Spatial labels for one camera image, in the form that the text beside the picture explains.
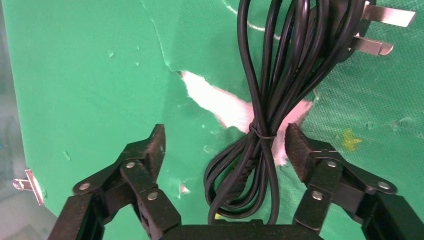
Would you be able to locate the green table cloth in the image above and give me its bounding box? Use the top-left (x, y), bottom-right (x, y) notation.
top-left (1, 0), bottom-right (424, 240)

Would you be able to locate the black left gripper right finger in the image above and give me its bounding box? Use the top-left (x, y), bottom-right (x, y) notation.
top-left (284, 122), bottom-right (424, 240)

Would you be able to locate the black power cord with plug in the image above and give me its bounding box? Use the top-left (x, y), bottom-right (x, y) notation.
top-left (203, 0), bottom-right (417, 227)

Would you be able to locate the silver binder clip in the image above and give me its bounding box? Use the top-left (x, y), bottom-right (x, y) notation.
top-left (12, 169), bottom-right (45, 207)

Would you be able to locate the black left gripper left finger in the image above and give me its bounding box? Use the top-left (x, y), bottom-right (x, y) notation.
top-left (48, 123), bottom-right (182, 240)

